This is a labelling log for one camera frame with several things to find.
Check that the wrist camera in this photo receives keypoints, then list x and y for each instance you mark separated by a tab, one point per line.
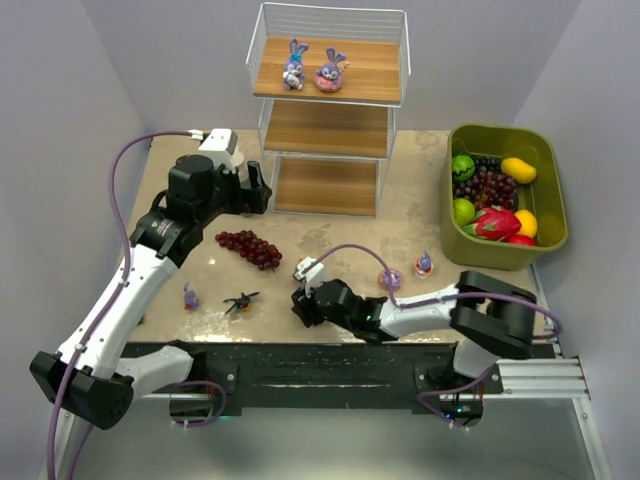
307	272
218	145

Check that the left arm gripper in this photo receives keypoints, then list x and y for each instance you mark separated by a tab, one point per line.
252	195

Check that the dark grapes in bin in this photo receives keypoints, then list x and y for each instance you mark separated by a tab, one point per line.
489	186

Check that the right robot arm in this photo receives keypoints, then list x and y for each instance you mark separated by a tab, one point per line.
495	318

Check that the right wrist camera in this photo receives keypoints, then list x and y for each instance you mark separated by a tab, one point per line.
307	272

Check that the orange fruit toy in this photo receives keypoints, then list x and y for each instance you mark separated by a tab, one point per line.
528	223

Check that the green watermelon ball toy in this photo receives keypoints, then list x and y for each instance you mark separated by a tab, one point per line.
462	167

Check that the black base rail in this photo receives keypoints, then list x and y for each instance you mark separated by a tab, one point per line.
397	376

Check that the red fruit toy in bin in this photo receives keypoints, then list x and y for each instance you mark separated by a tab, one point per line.
523	240

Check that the black bat-like toy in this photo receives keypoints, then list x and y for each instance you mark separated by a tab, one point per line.
241	304

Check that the purple bunny blue bow toy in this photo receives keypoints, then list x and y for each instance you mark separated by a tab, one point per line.
293	75

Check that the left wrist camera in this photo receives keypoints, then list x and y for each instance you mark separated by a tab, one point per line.
218	145

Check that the white wire wooden shelf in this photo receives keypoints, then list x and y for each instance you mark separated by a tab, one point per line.
330	151

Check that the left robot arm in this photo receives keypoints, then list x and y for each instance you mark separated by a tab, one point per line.
87	375

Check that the purple bunny in orange cup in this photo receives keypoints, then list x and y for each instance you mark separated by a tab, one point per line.
423	265

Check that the red grape bunch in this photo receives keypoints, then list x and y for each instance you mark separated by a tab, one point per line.
252	248

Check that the pink dragon fruit toy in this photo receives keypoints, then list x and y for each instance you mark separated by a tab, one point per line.
493	224

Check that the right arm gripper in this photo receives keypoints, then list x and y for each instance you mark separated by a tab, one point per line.
304	308

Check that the green lime toy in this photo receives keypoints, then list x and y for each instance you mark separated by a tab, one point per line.
463	211

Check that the small standing purple bunny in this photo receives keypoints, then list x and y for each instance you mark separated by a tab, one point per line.
190	299

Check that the yellow mango toy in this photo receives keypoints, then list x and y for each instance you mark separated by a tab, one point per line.
519	170

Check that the green plastic bin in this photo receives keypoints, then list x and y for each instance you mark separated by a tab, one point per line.
543	197

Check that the green soap dispenser bottle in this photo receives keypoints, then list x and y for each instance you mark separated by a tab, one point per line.
239	162

